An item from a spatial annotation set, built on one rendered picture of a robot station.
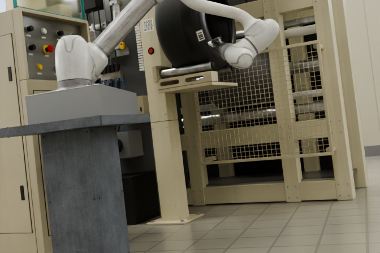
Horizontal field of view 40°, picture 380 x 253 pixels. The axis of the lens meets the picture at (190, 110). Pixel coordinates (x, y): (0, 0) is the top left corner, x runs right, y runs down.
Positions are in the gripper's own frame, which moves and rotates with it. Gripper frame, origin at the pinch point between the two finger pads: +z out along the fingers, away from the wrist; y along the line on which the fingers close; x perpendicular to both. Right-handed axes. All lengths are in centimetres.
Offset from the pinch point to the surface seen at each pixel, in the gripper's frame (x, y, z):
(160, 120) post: -36, 44, 37
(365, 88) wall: 221, 204, 223
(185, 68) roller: -12.7, 15.5, 25.6
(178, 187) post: -45, 81, 20
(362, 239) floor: 6, 76, -94
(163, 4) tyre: -9.6, -21.7, 34.0
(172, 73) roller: -20.0, 16.7, 31.5
